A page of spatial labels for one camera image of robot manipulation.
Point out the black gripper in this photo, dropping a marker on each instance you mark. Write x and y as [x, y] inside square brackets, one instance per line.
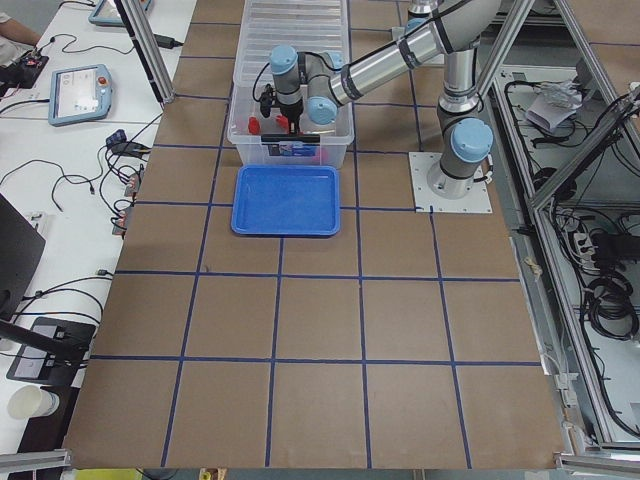
[291, 111]

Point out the red block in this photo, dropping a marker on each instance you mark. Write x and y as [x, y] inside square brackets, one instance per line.
[282, 121]
[254, 127]

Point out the clear plastic box lid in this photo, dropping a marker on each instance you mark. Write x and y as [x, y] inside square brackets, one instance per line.
[314, 25]

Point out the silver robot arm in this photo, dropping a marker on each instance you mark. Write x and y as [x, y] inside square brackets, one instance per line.
[316, 85]

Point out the black latch on box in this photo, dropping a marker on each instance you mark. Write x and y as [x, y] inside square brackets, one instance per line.
[302, 138]

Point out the clear plastic storage box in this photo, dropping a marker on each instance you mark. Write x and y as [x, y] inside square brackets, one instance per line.
[335, 137]

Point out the red block bottom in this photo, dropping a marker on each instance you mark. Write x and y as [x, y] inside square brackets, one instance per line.
[254, 127]

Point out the blue plastic tray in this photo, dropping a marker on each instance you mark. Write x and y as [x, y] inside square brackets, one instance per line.
[287, 200]

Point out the black power adapter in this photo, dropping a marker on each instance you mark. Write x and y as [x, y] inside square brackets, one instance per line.
[167, 42]

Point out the teach pendant near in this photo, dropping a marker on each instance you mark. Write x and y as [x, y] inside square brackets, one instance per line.
[79, 94]

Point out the teach pendant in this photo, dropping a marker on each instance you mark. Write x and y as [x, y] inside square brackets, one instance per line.
[105, 14]
[79, 94]

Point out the teach pendant far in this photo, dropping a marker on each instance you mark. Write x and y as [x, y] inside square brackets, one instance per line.
[105, 14]

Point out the black monitor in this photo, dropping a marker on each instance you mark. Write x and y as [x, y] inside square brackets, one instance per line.
[21, 251]

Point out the white paper cup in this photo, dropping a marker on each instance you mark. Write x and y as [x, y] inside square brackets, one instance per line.
[32, 402]

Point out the aluminium frame post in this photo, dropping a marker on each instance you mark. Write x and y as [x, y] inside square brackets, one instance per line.
[143, 40]

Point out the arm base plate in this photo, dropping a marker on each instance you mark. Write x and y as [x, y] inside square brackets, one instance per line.
[434, 192]

